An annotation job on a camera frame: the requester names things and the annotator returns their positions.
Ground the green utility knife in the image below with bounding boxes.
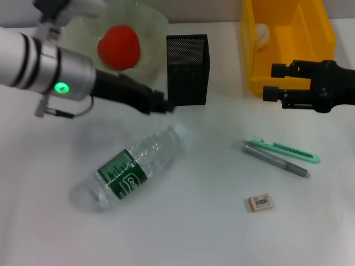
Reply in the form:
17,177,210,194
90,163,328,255
244,138,320,164

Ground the grey marker pen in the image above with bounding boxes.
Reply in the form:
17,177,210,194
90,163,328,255
235,140,308,178

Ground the black mesh pen holder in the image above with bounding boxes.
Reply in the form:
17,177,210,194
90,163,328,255
165,33,211,107

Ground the yellow plastic bin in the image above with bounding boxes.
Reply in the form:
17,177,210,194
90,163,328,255
240,0,338,98

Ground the beige eraser with barcode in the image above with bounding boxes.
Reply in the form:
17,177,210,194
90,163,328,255
247,193,274,213

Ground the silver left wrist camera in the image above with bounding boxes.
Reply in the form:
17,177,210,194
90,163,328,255
33,0,106,28

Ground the green glass fruit bowl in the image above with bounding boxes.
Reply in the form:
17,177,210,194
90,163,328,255
62,0,169,84

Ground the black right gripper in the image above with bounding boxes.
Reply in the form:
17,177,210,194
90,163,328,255
262,59,355,113

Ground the white paper ball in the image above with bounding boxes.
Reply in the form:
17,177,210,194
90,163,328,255
255,23,271,50

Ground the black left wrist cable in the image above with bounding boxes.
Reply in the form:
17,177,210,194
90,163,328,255
34,95,95,120

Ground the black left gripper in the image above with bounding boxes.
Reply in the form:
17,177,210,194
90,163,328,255
90,69,177,116

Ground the red-orange round fruit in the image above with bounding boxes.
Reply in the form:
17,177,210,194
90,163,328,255
97,24,141,70

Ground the clear green-label water bottle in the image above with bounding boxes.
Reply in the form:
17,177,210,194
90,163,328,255
69,121,189,214

